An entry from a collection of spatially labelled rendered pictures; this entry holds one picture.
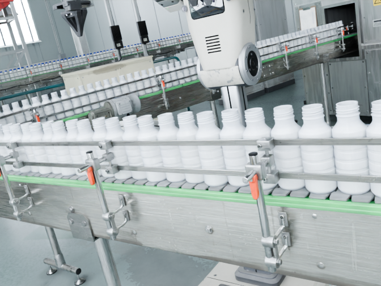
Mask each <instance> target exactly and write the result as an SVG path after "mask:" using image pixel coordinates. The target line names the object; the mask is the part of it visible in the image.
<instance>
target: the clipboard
mask: <svg viewBox="0 0 381 286"><path fill-rule="evenodd" d="M299 19H300V30H301V31H303V30H307V29H310V28H315V27H317V26H318V22H317V15H316V5H315V6H308V7H304V8H302V9H299Z"/></svg>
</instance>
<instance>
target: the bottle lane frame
mask: <svg viewBox="0 0 381 286"><path fill-rule="evenodd" d="M7 176H8V178H9V181H10V184H11V187H12V190H13V193H14V196H15V198H20V197H22V196H24V195H25V194H26V191H25V189H24V185H26V186H28V189H29V192H30V194H28V195H27V196H26V197H25V198H23V199H21V200H20V203H19V206H20V209H21V211H22V210H24V209H26V208H28V207H29V206H30V204H29V201H28V197H31V198H32V201H33V204H34V206H32V207H31V209H29V210H27V211H25V212H24V216H23V217H22V220H20V221H21V222H27V223H30V224H36V225H41V226H46V227H50V228H55V229H61V230H66V231H70V232H71V229H70V225H69V222H68V220H67V214H68V212H75V213H82V214H85V216H86V217H87V218H88V219H89V222H90V225H91V229H92V232H93V235H94V237H100V238H105V239H110V236H109V235H107V224H106V222H105V221H104V220H103V219H102V214H103V210H102V208H101V204H100V200H99V197H98V193H97V190H96V186H95V184H94V185H93V186H92V185H91V184H90V181H87V180H78V179H77V180H70V179H62V178H61V179H56V178H48V177H46V178H41V177H34V176H21V175H9V174H8V175H7ZM101 184H102V187H103V191H104V194H105V198H106V201H107V205H108V209H109V211H110V212H113V211H115V210H116V209H118V208H119V207H120V206H121V205H120V201H119V199H118V195H123V196H124V200H125V204H126V206H123V208H122V209H121V210H120V211H118V212H117V213H115V219H114V220H115V224H116V227H118V226H119V225H121V224H122V223H123V222H124V221H125V220H124V216H123V213H122V210H126V211H128V215H129V219H130V221H127V223H126V224H125V225H124V226H122V227H121V228H119V234H118V235H117V236H116V237H117V238H116V239H114V241H119V242H125V243H130V244H134V245H138V246H144V247H149V248H153V249H158V250H164V251H169V252H172V253H178V254H183V255H189V256H194V257H197V258H202V259H208V260H213V261H217V262H222V263H227V264H233V265H236V266H242V267H247V268H253V269H256V270H261V271H266V272H268V267H267V266H266V265H265V257H266V255H265V249H264V246H262V243H261V239H262V236H263V235H262V232H261V225H260V219H259V212H258V208H257V201H256V200H255V199H253V197H252V194H244V193H239V192H238V191H236V192H223V190H221V191H209V189H206V190H195V189H194V188H193V189H185V188H181V187H179V188H171V187H169V186H167V187H157V185H156V186H146V185H145V184H144V185H135V184H124V183H114V182H113V183H106V182H102V183H101ZM309 195H310V194H309ZM309 195H308V196H306V197H305V198H301V197H290V193H289V194H288V195H287V196H273V195H272V192H271V193H270V194H268V195H264V196H265V203H266V210H267V214H268V221H269V227H270V234H273V235H275V234H276V232H277V231H278V229H279V228H280V227H281V225H280V223H279V219H278V211H279V212H287V219H288V224H289V225H288V226H286V227H285V228H284V230H283V232H290V239H291V246H288V248H287V249H286V251H285V252H284V254H283V255H282V256H281V259H282V265H280V267H279V268H276V272H273V273H275V274H281V275H286V276H291V277H297V278H300V279H306V280H311V281H316V282H320V283H325V284H330V285H336V286H381V204H376V203H375V200H374V199H373V200H372V201H371V202H370V203H359V202H352V199H351V197H350V198H349V199H348V200H347V201H337V200H330V196H328V197H327V198H326V199H324V200H323V199H310V198H309ZM9 200H10V198H9V195H8V192H7V189H6V186H5V183H4V181H3V178H2V175H1V176H0V217H2V218H7V219H11V220H16V221H17V218H16V217H14V209H13V207H12V205H10V203H9Z"/></svg>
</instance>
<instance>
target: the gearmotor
mask: <svg viewBox="0 0 381 286"><path fill-rule="evenodd" d="M140 110H141V101H140V99H139V97H138V96H137V95H136V94H129V95H126V96H121V97H118V98H114V99H111V100H107V101H106V102H105V103H104V108H100V109H96V110H93V111H90V112H89V113H88V117H89V120H90V123H91V128H92V130H93V131H94V128H93V127H94V126H93V123H92V120H93V119H97V118H100V117H105V119H109V118H112V117H118V118H121V117H124V116H130V115H131V114H133V113H136V112H139V111H140Z"/></svg>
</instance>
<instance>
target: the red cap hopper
mask: <svg viewBox="0 0 381 286"><path fill-rule="evenodd" d="M13 1H14V0H0V11H1V10H2V12H3V15H4V17H3V18H0V20H5V22H0V24H7V28H8V31H9V34H10V37H11V41H12V44H13V47H14V51H7V52H1V53H0V57H2V56H8V55H11V54H13V57H12V59H11V60H10V62H9V64H8V65H7V68H9V67H10V65H11V64H12V62H13V60H14V58H15V57H17V59H18V60H17V61H16V63H15V66H17V65H18V64H19V66H20V69H21V67H24V66H23V62H22V57H23V55H24V54H25V57H26V60H27V64H28V67H29V69H30V68H31V67H30V65H32V62H31V58H30V56H29V52H28V49H27V45H26V42H25V39H24V36H23V32H22V29H21V26H20V23H19V19H18V16H17V13H16V9H15V6H14V3H13ZM9 5H10V8H11V12H12V15H13V16H8V14H7V11H6V7H7V6H9ZM13 20H14V21H15V24H16V28H17V30H18V34H19V37H20V41H21V44H22V47H23V49H18V46H17V43H16V40H15V36H14V33H13V30H12V27H11V24H10V23H11V22H12V21H13ZM20 53H21V54H20ZM21 70H22V69H21ZM34 86H35V89H38V88H39V85H38V84H35V85H34ZM36 93H37V97H38V99H39V102H40V103H42V102H43V100H42V97H41V92H40V91H39V92H36ZM28 95H29V99H30V101H31V104H33V103H32V98H33V95H32V93H31V94H28Z"/></svg>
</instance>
